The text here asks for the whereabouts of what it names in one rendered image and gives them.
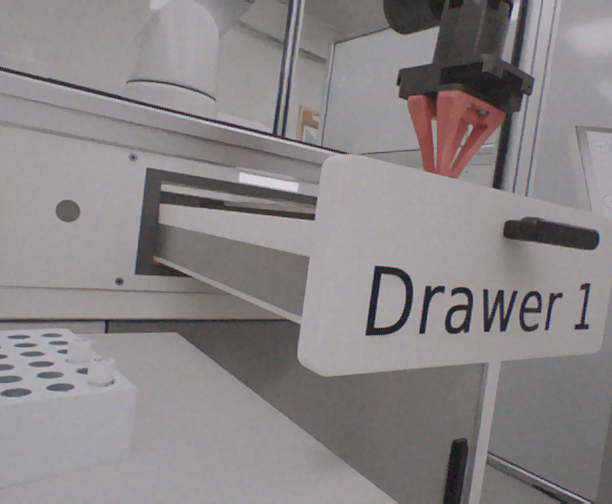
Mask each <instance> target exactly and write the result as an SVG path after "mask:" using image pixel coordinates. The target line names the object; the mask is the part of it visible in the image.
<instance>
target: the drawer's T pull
mask: <svg viewBox="0 0 612 504"><path fill-rule="evenodd" d="M503 237H505V238H507V239H513V240H519V241H525V242H534V243H540V244H547V245H553V246H560V247H567V248H573V249H579V250H588V251H592V250H594V249H596V248H597V246H598V244H599V240H600V237H599V233H598V232H597V231H596V230H594V229H590V228H585V227H581V226H576V225H571V223H566V222H562V221H556V220H551V219H547V218H542V217H536V216H526V217H523V218H522V219H521V220H516V219H509V220H506V221H505V224H504V228H503Z"/></svg>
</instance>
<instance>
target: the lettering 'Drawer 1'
mask: <svg viewBox="0 0 612 504"><path fill-rule="evenodd" d="M382 274H384V275H394V276H397V277H399V278H400V279H401V280H402V281H403V283H404V285H405V304H404V308H403V312H402V314H401V316H400V318H399V320H398V322H397V323H395V324H394V325H392V326H390V327H385V328H375V322H376V313H377V306H378V299H379V292H380V285H381V277H382ZM590 285H591V283H585V284H582V285H581V287H580V291H581V290H584V289H586V291H585V297H584V304H583V310H582V316H581V323H580V324H576V325H575V328H574V330H588V329H589V324H584V323H585V315H586V309H587V303H588V297H589V291H590ZM431 290H432V286H426V289H425V296H424V303H423V310H422V317H421V325H420V332H419V334H425V333H426V326H427V319H428V311H429V305H430V302H431V299H432V297H433V296H434V295H435V294H436V293H443V294H444V293H445V286H437V287H435V288H434V289H433V290H432V292H431ZM458 293H463V294H466V295H467V297H468V304H457V305H454V306H452V307H451V308H449V310H448V311H447V313H446V317H445V329H446V331H447V332H448V333H449V334H458V333H460V332H461V331H462V330H463V333H469V332H470V325H471V319H472V311H473V303H474V298H473V293H472V291H471V290H470V289H469V288H467V287H457V288H454V289H452V290H451V296H453V295H455V294H458ZM517 294H518V291H514V292H513V295H511V298H510V301H509V304H508V308H507V311H506V314H505V317H504V290H498V292H497V295H496V298H495V301H494V304H493V308H492V311H491V314H490V317H489V300H488V289H483V309H484V332H490V329H491V326H492V323H493V320H494V316H495V313H496V309H497V306H498V303H499V314H500V332H505V331H506V327H507V324H508V321H509V317H510V313H511V310H513V307H514V304H515V301H516V297H517ZM533 296H535V297H536V298H537V301H538V307H537V308H531V307H526V304H527V301H528V300H529V298H531V297H533ZM556 298H562V299H563V292H558V293H556V294H555V295H554V293H550V296H549V302H548V309H547V315H546V322H545V329H544V331H548V330H549V324H550V316H551V310H552V305H553V303H554V301H555V299H556ZM412 299H413V286H412V281H411V279H410V277H409V276H408V274H407V273H405V272H404V270H402V269H400V268H397V267H392V266H381V265H375V272H374V279H373V286H372V293H370V301H369V308H368V315H367V323H366V331H365V336H376V335H388V334H392V333H395V332H397V331H398V330H400V329H401V328H402V327H403V326H404V325H405V323H406V321H407V318H408V316H409V314H410V310H411V306H412ZM541 309H542V298H541V295H540V293H539V292H537V291H530V292H529V293H528V294H527V295H526V296H525V297H524V299H523V302H522V305H521V309H520V326H521V328H522V329H523V330H524V331H525V332H533V331H535V330H537V329H538V324H539V323H537V324H536V325H534V326H531V327H528V326H527V325H526V324H525V321H524V313H541ZM458 310H467V314H466V319H465V321H463V323H462V324H461V326H459V327H458V328H453V327H452V326H451V316H452V314H453V313H454V312H455V311H458Z"/></svg>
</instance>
